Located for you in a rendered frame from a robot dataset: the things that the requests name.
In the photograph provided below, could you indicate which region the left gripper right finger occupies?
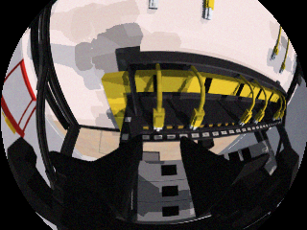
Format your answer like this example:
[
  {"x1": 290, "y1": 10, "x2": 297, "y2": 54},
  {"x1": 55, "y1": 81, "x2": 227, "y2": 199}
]
[{"x1": 179, "y1": 136, "x2": 270, "y2": 219}]

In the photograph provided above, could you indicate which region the black rack frame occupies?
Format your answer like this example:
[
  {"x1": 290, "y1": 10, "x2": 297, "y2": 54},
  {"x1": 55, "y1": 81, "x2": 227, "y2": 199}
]
[{"x1": 115, "y1": 46, "x2": 291, "y2": 224}]

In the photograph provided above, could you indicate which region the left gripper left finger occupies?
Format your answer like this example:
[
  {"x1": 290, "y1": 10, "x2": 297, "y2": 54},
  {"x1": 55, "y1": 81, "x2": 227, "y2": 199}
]
[{"x1": 48, "y1": 134, "x2": 143, "y2": 220}]

